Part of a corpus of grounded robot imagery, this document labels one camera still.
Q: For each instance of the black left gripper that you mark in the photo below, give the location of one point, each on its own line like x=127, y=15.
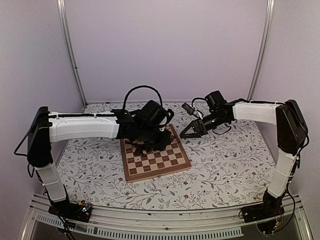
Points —
x=164, y=142

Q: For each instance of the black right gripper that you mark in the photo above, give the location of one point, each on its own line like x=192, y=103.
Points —
x=197, y=128

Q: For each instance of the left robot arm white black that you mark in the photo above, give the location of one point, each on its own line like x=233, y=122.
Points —
x=52, y=127

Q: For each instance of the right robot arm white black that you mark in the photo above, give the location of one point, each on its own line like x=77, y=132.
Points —
x=292, y=137

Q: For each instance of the pile of dark chess pieces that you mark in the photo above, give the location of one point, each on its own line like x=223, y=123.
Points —
x=141, y=149

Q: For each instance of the wooden chess board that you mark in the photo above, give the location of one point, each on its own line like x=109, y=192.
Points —
x=157, y=163

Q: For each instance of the floral patterned table mat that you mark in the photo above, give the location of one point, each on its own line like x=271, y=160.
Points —
x=230, y=165

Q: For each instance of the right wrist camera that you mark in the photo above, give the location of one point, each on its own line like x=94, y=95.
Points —
x=192, y=111

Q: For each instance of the front aluminium slotted rail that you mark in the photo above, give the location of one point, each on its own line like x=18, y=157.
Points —
x=107, y=223

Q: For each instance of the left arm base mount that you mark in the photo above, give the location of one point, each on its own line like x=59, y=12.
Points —
x=80, y=211

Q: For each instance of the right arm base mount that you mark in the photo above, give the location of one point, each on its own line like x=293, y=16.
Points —
x=270, y=212

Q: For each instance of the right aluminium frame post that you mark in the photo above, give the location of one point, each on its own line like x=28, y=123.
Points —
x=270, y=4

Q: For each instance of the aluminium frame post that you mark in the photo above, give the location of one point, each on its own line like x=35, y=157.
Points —
x=62, y=13
x=270, y=4

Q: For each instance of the left aluminium frame post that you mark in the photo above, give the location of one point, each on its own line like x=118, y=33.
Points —
x=62, y=13

